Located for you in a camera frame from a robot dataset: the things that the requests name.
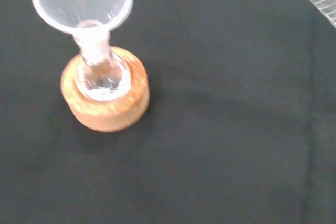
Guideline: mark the black table cloth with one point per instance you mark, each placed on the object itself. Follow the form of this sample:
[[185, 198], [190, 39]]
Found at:
[[210, 129]]

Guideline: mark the clear round-bottom flask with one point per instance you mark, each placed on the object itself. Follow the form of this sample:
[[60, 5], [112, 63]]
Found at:
[[103, 82]]

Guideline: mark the clear plastic funnel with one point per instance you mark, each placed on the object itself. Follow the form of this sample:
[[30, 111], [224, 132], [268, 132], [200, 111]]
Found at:
[[78, 3]]

